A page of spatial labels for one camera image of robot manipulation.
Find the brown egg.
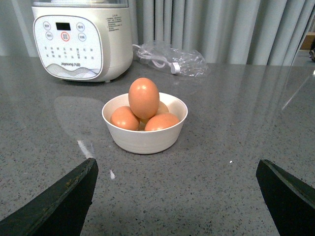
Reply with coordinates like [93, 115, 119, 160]
[128, 78, 159, 119]
[110, 106, 140, 131]
[144, 112, 179, 131]

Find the brown egg front in bowl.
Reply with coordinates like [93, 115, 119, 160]
[144, 112, 179, 131]

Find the white Joyoung blender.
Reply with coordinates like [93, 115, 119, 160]
[32, 0, 133, 82]

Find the clear plastic bag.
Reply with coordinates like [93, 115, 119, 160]
[133, 41, 209, 78]

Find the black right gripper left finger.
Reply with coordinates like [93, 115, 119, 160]
[0, 158, 98, 236]

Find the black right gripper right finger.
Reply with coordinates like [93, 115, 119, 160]
[256, 159, 315, 236]

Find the pale egg back in bowl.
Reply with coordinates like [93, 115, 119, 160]
[140, 100, 170, 125]

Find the white power cable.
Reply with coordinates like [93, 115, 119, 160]
[132, 44, 182, 75]

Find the cardboard box in background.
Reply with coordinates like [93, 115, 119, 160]
[300, 32, 315, 51]

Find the white round bowl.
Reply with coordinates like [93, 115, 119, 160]
[102, 92, 188, 154]

